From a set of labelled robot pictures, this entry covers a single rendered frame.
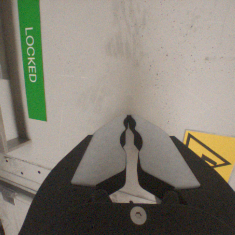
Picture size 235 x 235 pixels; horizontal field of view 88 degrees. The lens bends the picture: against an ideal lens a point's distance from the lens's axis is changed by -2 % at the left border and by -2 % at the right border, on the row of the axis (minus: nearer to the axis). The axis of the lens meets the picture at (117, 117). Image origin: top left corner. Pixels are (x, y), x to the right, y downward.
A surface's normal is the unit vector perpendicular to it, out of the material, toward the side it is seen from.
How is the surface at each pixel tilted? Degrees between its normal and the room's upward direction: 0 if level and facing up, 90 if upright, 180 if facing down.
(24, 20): 90
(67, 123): 90
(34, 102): 90
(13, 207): 90
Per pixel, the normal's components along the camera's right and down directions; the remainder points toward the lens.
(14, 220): -0.29, 0.23
